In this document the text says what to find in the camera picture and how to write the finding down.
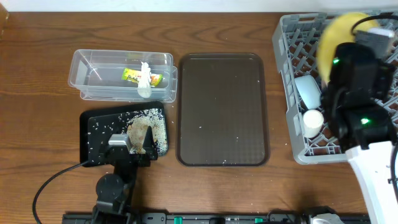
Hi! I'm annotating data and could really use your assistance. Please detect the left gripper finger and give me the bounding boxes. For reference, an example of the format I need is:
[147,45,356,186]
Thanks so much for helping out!
[98,133,112,152]
[142,126,155,152]

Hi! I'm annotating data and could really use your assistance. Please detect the yellow plate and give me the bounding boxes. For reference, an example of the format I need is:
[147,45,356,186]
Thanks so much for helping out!
[316,12,377,88]

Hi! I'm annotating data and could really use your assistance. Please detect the light blue bowl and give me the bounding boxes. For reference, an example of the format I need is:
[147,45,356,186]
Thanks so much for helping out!
[295,75,321,110]

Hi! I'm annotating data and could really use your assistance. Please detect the white napkin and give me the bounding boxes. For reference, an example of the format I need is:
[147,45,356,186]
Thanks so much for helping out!
[137,62,152,98]

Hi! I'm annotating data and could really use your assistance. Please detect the white cup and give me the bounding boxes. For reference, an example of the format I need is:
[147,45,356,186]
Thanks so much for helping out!
[303,110,324,138]

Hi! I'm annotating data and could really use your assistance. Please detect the green snack wrapper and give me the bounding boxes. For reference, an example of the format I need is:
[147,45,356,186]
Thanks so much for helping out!
[121,68,164,87]

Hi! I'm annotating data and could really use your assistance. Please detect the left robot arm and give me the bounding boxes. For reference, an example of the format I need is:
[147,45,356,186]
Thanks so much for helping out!
[90,127,158,224]

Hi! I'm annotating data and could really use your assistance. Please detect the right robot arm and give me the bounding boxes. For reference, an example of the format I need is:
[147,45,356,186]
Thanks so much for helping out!
[320,42,397,223]

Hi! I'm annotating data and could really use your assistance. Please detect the black waste tray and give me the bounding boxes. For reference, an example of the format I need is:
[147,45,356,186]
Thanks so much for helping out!
[79,101,169,167]

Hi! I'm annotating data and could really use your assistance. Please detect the grey dishwasher rack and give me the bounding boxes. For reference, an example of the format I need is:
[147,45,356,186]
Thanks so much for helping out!
[272,11,397,165]

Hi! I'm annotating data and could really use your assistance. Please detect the spilled rice pile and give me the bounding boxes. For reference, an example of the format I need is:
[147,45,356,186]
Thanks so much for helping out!
[86,107,169,156]

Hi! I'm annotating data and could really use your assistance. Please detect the clear plastic bin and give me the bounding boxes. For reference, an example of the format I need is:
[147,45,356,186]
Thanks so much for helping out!
[68,49,178,103]

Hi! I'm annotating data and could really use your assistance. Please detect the dark brown serving tray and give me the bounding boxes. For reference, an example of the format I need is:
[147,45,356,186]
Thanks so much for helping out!
[176,53,270,167]

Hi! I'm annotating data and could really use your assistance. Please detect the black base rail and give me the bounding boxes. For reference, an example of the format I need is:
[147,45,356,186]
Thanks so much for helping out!
[61,212,371,224]

